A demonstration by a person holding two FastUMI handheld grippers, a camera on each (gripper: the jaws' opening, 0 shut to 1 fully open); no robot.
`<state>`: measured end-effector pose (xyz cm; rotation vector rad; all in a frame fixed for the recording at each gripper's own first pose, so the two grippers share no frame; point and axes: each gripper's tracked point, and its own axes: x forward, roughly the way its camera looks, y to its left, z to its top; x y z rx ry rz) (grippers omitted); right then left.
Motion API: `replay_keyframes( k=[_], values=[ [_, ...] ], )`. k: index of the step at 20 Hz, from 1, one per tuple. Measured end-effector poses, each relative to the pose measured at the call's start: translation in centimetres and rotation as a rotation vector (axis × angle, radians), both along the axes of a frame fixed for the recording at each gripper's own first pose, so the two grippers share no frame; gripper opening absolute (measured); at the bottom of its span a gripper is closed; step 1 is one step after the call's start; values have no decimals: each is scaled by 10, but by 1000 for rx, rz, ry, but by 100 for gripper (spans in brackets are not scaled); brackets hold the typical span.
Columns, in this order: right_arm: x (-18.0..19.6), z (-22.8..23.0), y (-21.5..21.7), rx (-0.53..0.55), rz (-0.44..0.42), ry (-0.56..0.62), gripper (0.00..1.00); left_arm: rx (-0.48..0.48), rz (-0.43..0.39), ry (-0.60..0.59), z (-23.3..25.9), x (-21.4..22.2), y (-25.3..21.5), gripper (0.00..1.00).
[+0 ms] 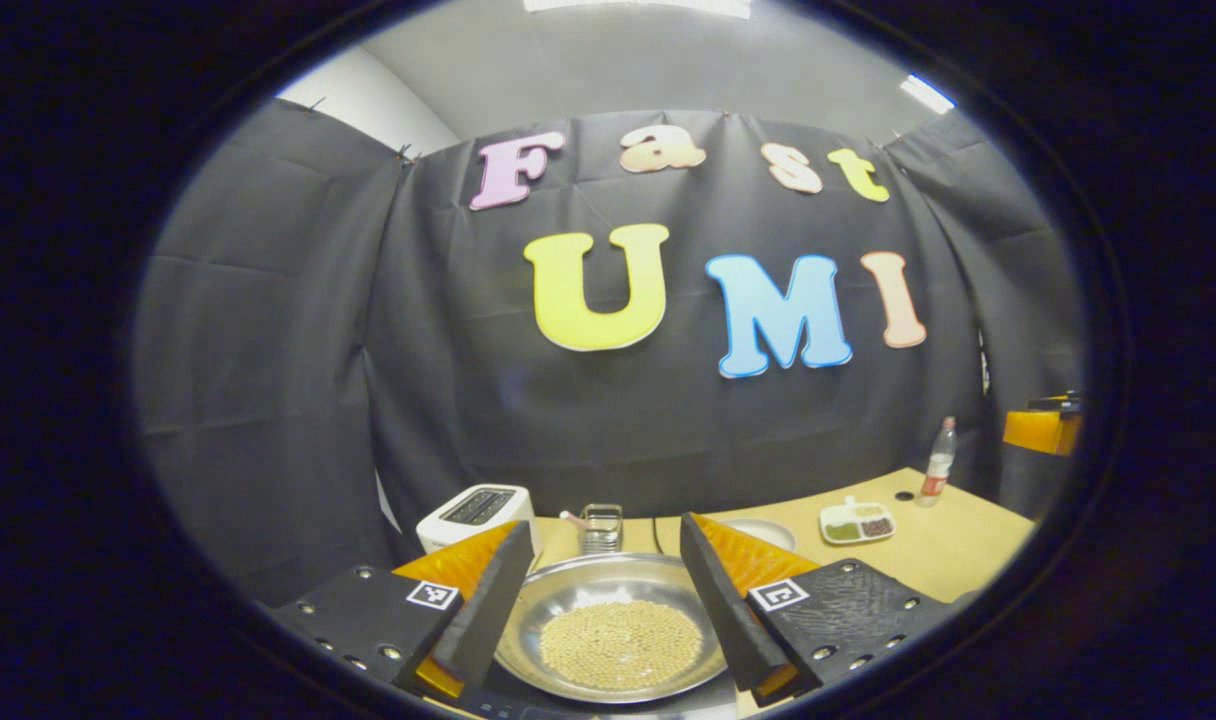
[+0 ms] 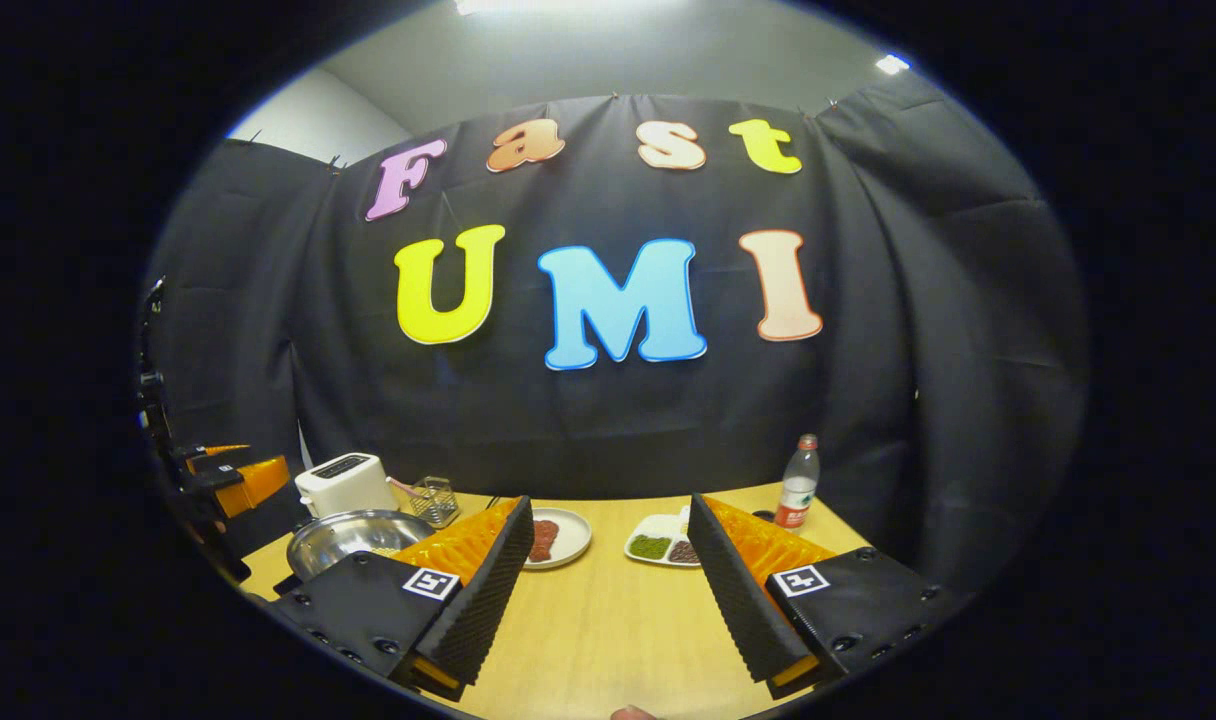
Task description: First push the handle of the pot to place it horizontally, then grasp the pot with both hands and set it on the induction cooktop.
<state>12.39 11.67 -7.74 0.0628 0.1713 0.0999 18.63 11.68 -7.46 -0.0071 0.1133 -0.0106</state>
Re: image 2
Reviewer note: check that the pink striped straw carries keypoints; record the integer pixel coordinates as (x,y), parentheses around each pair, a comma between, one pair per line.
(402,487)

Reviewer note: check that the white plate with meat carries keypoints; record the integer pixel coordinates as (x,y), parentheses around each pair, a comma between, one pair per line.
(563,535)

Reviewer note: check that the white toaster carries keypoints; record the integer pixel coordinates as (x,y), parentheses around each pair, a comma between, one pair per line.
(343,485)

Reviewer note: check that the small ceiling light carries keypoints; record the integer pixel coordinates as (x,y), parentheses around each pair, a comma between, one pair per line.
(892,64)

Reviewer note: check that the white divided bean tray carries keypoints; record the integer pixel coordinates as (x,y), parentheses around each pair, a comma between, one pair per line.
(653,545)

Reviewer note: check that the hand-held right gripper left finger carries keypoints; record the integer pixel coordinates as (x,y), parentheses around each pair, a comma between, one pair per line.
(493,590)

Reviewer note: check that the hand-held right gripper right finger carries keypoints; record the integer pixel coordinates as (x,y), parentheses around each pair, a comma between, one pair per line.
(733,590)

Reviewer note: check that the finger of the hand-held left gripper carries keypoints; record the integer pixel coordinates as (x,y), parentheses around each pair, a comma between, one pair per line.
(258,480)
(218,452)

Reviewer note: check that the steel pot with soybeans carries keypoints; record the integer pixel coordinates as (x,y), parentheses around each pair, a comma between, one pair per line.
(348,535)

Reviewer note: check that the large ceiling light panel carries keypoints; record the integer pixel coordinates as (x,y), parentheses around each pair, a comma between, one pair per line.
(528,6)

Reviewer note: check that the clear plastic water bottle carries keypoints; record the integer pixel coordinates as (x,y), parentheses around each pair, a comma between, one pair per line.
(797,490)

